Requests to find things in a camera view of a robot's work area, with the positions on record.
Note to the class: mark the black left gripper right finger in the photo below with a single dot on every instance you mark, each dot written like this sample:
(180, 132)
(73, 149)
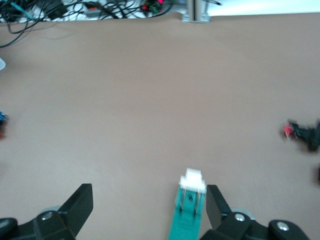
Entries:
(220, 210)

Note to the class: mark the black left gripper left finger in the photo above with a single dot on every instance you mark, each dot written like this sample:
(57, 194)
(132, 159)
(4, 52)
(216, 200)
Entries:
(75, 210)

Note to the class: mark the black push button red block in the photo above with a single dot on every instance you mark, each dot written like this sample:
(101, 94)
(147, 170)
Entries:
(305, 132)

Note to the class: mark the red mushroom button blue block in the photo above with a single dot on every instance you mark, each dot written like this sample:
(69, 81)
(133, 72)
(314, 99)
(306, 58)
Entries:
(2, 117)

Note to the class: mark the metal table edge bracket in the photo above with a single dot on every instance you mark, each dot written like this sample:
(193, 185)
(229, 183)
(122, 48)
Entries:
(195, 10)

